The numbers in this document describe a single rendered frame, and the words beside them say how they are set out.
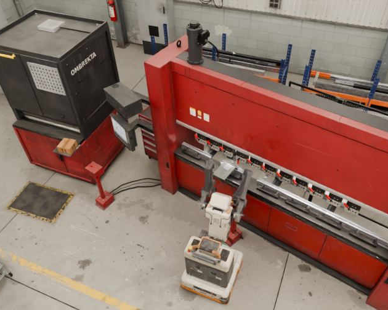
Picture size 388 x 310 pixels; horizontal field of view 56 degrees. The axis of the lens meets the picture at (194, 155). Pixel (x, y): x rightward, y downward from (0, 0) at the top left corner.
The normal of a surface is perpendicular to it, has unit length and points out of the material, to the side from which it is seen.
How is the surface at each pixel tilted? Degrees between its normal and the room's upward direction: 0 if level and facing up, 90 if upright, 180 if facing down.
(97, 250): 0
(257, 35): 90
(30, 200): 0
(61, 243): 0
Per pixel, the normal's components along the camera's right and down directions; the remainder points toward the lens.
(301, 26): -0.39, 0.66
